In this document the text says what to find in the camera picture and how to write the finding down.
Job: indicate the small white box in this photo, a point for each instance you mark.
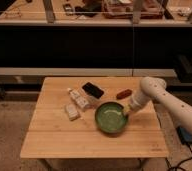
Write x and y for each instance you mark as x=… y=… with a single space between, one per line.
x=72 y=112

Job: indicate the black device on shelf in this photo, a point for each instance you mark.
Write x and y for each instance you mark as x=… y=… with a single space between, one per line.
x=68 y=9

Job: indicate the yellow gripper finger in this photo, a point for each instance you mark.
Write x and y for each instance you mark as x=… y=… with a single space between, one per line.
x=126 y=110

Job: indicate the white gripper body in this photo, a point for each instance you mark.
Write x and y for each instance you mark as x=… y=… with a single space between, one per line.
x=136 y=102

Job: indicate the tray on shelf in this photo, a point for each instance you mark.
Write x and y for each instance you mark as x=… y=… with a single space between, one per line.
x=125 y=9

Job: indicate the brown oblong object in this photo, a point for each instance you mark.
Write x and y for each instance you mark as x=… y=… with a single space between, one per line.
x=123 y=94

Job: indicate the wooden table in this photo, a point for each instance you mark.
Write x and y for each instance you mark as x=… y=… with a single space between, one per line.
x=52 y=135

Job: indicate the black rectangular phone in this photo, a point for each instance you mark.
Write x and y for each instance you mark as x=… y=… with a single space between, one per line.
x=92 y=90

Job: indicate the black floor box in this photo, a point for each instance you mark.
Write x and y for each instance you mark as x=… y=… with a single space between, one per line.
x=184 y=136

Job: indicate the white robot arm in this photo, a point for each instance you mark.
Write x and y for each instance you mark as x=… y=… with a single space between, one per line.
x=151 y=88

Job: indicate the green ceramic bowl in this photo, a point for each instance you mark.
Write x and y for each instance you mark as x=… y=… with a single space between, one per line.
x=110 y=118

